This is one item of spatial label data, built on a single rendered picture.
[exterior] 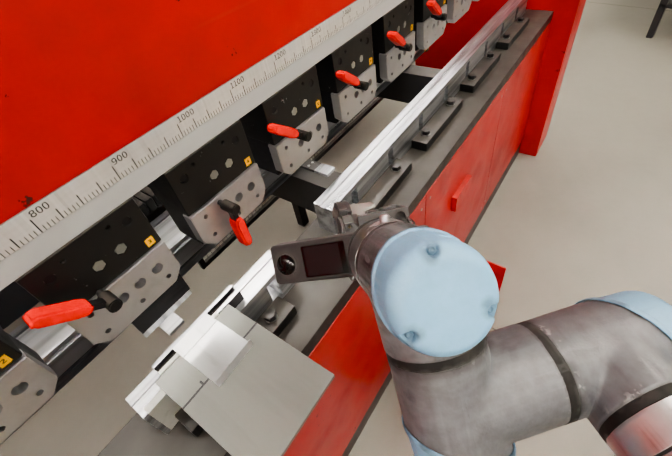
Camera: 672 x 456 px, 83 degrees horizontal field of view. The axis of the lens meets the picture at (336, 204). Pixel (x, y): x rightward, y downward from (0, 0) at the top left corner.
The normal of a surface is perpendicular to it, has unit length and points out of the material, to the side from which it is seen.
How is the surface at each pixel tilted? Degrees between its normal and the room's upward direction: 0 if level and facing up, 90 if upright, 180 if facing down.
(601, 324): 11
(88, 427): 0
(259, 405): 0
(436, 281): 51
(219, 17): 90
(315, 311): 0
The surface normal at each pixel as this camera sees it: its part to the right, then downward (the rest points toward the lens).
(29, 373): 0.81, 0.32
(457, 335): 0.11, 0.04
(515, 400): 0.01, -0.25
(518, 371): -0.09, -0.58
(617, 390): -0.79, -0.36
